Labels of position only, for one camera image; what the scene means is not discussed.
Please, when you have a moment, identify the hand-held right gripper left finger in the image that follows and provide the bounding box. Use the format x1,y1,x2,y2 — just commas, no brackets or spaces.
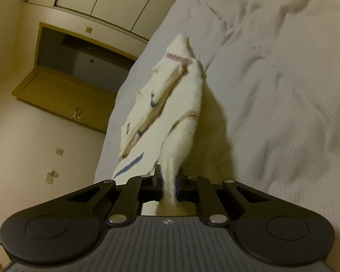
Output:
62,165,164,228

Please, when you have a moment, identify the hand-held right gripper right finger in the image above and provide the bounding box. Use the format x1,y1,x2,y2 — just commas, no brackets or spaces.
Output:
174,172,273,227

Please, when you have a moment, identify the white printed garment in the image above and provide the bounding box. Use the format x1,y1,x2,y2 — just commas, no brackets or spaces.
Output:
112,33,208,216

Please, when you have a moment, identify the wooden door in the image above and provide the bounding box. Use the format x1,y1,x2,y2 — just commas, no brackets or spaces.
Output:
12,69,117,134

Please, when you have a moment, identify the white bed cover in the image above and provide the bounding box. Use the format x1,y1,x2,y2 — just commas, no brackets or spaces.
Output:
94,0,340,234

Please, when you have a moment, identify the wall socket with plug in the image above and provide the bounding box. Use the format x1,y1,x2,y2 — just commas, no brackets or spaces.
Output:
45,169,59,185

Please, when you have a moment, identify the wooden door frame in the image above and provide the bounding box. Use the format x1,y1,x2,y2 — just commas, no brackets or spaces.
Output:
35,22,137,75

